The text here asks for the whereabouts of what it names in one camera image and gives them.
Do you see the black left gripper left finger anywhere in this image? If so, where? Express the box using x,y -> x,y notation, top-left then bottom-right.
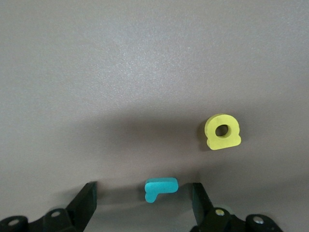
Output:
0,181 -> 98,232

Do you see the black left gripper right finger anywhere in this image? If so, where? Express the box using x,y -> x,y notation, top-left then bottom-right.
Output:
190,182 -> 283,232

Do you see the yellow foam letter a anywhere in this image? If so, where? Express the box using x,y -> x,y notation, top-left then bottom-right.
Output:
204,113 -> 242,151

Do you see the teal foam letter r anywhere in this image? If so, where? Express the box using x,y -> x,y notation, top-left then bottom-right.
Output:
144,177 -> 180,204

